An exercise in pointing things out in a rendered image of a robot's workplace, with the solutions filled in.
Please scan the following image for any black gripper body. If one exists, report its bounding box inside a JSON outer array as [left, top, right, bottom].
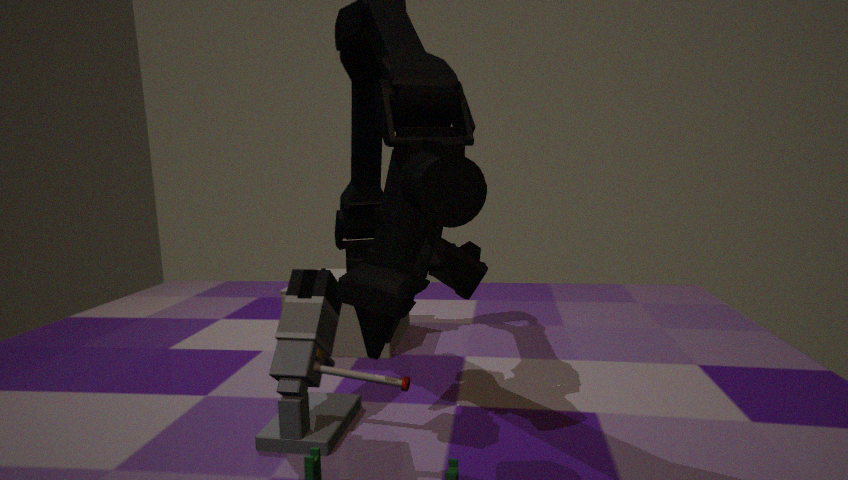
[[335, 196, 439, 318]]

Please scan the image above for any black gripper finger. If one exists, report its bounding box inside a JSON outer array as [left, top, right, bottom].
[[386, 277, 430, 343], [354, 306, 396, 359]]

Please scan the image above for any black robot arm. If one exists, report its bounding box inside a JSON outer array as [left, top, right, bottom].
[[335, 0, 488, 299]]

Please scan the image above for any grey pin with red cap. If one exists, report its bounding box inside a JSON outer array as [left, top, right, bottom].
[[313, 364, 410, 392]]

